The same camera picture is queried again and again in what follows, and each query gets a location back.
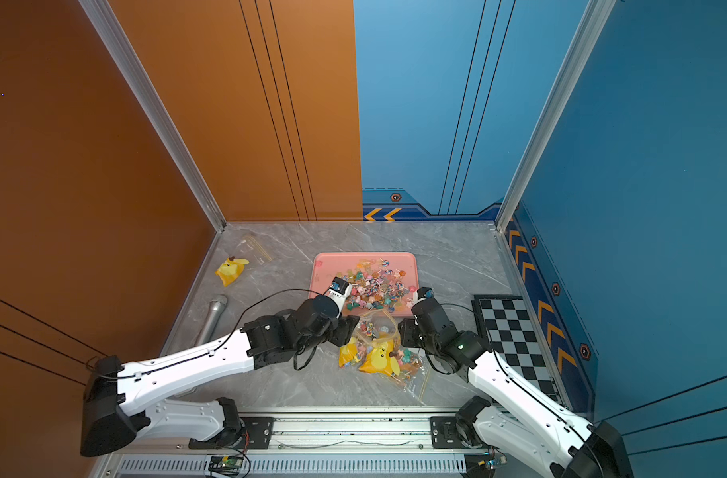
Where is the clear ziploc bag with candies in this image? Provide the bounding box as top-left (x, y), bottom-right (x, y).
top-left (215, 233), bottom-right (274, 287)

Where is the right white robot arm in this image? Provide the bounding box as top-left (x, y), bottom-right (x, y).
top-left (399, 287), bottom-right (633, 477)

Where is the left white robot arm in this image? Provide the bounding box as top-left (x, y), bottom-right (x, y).
top-left (80, 292), bottom-right (360, 457)

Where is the pink plastic tray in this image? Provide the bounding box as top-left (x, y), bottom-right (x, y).
top-left (311, 252), bottom-right (420, 318)

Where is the black white checkerboard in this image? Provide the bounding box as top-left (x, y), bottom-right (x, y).
top-left (471, 294), bottom-right (569, 406)

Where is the silver microphone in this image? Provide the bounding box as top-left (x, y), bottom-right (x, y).
top-left (194, 295), bottom-right (228, 347)

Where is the right green circuit board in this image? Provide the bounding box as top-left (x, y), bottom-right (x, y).
top-left (462, 455), bottom-right (508, 478)

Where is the green circuit board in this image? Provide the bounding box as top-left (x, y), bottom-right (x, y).
top-left (462, 455), bottom-right (508, 478)
top-left (206, 455), bottom-right (246, 477)

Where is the left green circuit board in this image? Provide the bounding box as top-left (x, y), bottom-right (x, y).
top-left (206, 455), bottom-right (246, 477)

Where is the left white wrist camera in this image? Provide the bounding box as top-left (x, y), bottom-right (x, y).
top-left (325, 277), bottom-right (352, 316)

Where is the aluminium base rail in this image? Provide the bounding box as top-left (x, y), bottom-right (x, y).
top-left (92, 409), bottom-right (542, 477)

